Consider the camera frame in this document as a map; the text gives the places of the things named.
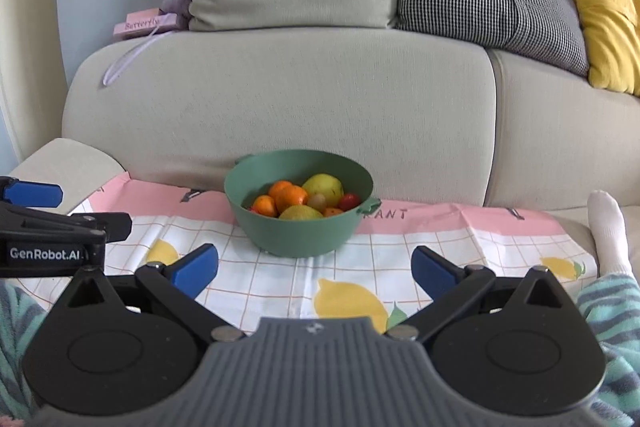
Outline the yellow-green pear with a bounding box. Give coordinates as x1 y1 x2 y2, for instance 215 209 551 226
279 205 325 221
301 173 345 208

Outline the white sock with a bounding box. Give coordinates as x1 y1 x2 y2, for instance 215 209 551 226
587 190 637 280

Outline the lemon print checked cloth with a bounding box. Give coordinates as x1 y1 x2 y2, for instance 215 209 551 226
67 172 601 333

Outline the person's right striped pajama leg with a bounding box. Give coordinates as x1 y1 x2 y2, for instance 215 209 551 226
575 272 640 427

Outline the lilac ribbon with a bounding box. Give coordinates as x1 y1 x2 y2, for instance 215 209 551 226
102 29 166 86

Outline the pink lettered box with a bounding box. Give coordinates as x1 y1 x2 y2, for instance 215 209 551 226
114 7 178 38

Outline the beige sofa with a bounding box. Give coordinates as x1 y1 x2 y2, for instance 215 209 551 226
7 27 640 258

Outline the green colander bowl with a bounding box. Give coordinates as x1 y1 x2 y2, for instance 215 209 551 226
223 149 382 258

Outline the grey plush toy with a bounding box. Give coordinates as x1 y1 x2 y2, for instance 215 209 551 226
160 0 193 32

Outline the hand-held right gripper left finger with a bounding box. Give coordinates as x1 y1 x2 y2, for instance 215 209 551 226
47 243 247 342

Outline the houndstooth pillow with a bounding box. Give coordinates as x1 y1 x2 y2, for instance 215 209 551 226
392 0 590 78

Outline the yellow pillow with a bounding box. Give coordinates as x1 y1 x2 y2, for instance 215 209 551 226
566 0 640 96

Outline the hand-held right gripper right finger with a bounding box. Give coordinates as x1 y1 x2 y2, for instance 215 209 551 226
384 245 585 342

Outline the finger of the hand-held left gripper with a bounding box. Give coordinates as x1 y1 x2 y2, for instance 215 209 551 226
0 176 64 208
0 202 133 253

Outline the large orange mandarin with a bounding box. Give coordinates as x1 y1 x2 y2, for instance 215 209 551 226
277 186 309 214

